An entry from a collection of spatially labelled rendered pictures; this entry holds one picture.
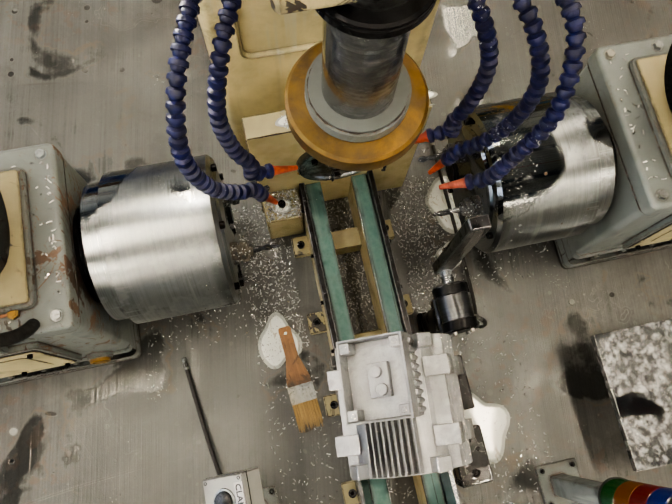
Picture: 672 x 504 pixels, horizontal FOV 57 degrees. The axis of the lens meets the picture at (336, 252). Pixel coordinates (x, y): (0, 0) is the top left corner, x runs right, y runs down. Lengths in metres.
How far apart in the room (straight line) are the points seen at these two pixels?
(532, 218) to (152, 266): 0.58
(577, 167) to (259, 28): 0.52
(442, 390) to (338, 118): 0.44
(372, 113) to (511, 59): 0.81
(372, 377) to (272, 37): 0.53
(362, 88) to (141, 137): 0.79
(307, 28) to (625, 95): 0.51
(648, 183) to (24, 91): 1.24
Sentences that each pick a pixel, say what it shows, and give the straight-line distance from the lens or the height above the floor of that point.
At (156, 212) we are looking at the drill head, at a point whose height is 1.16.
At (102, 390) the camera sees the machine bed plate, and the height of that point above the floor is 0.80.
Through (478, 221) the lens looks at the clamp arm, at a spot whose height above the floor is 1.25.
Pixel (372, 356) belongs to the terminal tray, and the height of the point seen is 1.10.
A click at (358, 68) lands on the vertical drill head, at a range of 0.65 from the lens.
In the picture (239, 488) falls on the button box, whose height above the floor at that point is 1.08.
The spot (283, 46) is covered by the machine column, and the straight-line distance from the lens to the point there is 1.01.
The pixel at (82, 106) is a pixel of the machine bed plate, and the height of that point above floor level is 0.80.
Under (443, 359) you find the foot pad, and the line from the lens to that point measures 0.94.
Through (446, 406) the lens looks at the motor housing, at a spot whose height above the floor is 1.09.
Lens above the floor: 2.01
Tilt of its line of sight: 75 degrees down
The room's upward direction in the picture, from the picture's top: 8 degrees clockwise
